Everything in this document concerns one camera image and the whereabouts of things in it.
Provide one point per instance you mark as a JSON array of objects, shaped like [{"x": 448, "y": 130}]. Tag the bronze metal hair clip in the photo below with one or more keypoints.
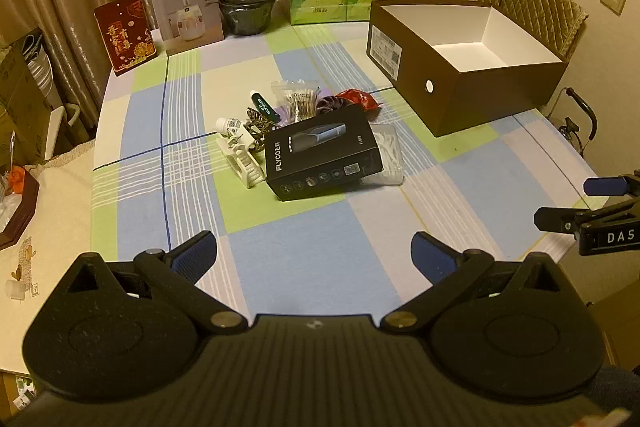
[{"x": 257, "y": 129}]

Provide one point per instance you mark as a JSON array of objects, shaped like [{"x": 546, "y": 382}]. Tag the brown cardboard box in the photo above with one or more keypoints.
[{"x": 475, "y": 102}]

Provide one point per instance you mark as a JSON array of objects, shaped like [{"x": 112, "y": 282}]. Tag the clear bag of floss picks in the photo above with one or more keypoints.
[{"x": 391, "y": 157}]

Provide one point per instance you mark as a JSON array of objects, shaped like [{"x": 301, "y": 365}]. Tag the stack of white bowls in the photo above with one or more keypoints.
[{"x": 40, "y": 67}]

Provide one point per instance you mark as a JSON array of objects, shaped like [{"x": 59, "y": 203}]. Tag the checkered tablecloth desktop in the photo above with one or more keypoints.
[{"x": 325, "y": 247}]

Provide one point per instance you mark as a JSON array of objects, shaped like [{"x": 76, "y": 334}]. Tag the dark hair scrunchie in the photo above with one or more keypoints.
[{"x": 332, "y": 106}]

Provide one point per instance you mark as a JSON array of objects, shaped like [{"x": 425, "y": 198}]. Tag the red gift box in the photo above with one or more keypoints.
[{"x": 125, "y": 34}]

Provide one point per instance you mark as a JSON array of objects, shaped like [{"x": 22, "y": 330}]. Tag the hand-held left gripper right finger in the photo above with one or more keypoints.
[{"x": 432, "y": 257}]

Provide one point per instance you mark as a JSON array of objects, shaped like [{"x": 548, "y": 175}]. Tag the purple bag roll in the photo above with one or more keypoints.
[{"x": 281, "y": 114}]

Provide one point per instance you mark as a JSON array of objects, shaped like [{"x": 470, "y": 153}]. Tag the white humidifier box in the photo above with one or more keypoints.
[{"x": 185, "y": 7}]

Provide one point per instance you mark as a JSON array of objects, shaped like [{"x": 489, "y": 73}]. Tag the cotton swab bag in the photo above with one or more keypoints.
[{"x": 300, "y": 99}]

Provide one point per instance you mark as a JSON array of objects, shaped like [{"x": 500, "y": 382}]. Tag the cream side table cloth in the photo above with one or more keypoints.
[{"x": 55, "y": 227}]

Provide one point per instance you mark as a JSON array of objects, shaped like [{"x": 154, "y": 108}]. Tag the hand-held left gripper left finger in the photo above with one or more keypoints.
[{"x": 192, "y": 254}]

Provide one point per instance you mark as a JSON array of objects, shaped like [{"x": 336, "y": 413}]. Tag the brown cardboard cartons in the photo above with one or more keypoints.
[{"x": 20, "y": 107}]

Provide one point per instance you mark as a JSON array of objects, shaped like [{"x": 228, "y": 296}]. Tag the black shaver box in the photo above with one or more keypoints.
[{"x": 325, "y": 152}]

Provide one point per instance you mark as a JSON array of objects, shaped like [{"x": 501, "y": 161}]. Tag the small white bottle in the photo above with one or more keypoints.
[{"x": 229, "y": 126}]

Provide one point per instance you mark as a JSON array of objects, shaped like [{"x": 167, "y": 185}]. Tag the dark green tube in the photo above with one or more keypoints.
[{"x": 262, "y": 107}]

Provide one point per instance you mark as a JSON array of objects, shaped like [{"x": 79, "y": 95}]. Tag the quilted chair cover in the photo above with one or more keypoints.
[{"x": 535, "y": 2}]

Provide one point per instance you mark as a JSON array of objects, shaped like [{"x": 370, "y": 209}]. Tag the white carved chair back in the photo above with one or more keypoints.
[{"x": 60, "y": 127}]

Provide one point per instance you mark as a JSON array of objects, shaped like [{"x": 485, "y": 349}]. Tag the red snack packet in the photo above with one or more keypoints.
[{"x": 360, "y": 99}]

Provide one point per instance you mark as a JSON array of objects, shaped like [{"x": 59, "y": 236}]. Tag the dark wooden tray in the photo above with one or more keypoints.
[{"x": 22, "y": 217}]

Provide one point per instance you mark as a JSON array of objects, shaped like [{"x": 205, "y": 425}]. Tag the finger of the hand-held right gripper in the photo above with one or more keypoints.
[
  {"x": 552, "y": 218},
  {"x": 605, "y": 186}
]

